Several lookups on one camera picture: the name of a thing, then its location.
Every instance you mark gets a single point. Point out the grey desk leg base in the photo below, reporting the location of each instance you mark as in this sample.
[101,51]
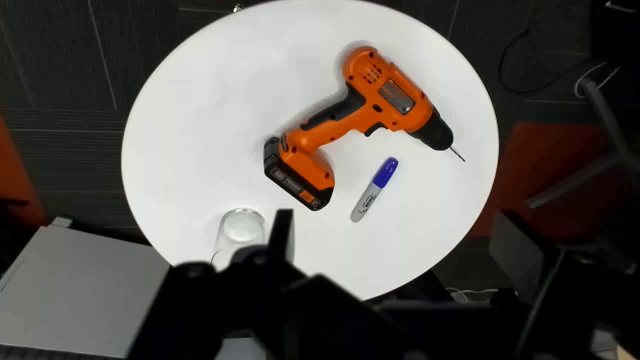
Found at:
[610,127]

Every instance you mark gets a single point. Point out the blue capped grey marker pen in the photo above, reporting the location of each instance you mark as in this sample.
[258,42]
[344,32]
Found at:
[373,190]

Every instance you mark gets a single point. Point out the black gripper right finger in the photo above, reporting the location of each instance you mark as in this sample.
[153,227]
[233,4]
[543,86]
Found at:
[526,247]

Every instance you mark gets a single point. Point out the clear glass cup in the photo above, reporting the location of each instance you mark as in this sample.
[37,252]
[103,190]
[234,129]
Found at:
[240,230]

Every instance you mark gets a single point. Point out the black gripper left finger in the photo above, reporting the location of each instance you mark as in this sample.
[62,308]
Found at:
[282,232]

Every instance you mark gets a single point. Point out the white box with ribbed side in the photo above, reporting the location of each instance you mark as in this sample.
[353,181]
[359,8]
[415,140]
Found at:
[72,292]

